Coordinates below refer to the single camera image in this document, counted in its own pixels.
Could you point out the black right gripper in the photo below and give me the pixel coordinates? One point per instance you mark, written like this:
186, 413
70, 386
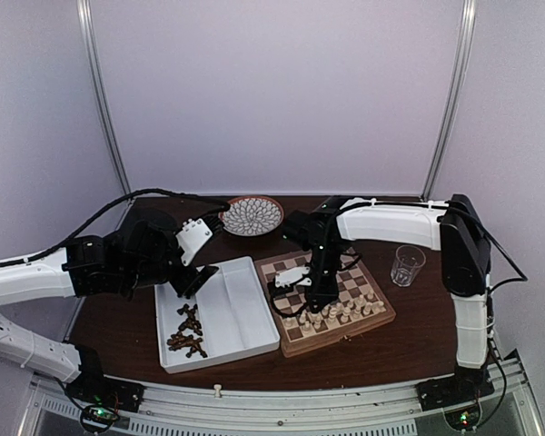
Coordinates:
324, 295

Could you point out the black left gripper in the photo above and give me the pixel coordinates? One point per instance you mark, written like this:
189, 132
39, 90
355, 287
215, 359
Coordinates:
193, 280

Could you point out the white chess king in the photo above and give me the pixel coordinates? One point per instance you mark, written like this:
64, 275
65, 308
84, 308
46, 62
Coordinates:
332, 316

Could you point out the white chess rook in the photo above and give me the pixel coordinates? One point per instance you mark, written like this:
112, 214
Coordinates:
367, 310
217, 390

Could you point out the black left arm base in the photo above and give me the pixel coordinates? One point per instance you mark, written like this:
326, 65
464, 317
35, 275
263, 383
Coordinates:
98, 397

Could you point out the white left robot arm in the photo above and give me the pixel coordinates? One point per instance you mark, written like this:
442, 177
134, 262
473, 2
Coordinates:
77, 268

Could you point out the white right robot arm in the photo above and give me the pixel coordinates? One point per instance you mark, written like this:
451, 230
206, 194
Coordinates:
452, 228

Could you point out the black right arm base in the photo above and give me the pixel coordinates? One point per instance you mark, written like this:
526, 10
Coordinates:
458, 396

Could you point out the wooden chess board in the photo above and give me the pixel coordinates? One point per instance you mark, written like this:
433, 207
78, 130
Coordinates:
361, 306

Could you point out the pile of dark chess pieces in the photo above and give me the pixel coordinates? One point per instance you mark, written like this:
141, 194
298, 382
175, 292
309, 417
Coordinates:
189, 334

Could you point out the floral patterned ceramic plate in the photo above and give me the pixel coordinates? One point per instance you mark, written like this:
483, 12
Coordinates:
253, 215

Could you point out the clear drinking glass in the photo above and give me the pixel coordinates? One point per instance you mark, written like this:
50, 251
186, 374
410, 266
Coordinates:
407, 263

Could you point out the white compartment tray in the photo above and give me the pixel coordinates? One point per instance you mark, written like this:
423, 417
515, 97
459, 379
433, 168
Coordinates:
233, 312

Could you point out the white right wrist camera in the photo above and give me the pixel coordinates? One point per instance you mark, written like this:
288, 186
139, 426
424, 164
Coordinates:
299, 275

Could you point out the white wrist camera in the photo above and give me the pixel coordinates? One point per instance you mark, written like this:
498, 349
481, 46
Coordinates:
299, 275
193, 236

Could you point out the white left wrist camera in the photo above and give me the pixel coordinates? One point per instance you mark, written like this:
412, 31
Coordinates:
193, 236

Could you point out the aluminium corner post left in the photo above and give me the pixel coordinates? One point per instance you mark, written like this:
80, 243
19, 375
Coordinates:
86, 23

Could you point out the aluminium corner post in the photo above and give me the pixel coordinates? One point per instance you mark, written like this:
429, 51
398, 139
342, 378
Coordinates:
86, 23
458, 74

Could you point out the aluminium corner post right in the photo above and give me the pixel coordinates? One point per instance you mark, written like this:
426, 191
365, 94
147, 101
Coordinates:
458, 74

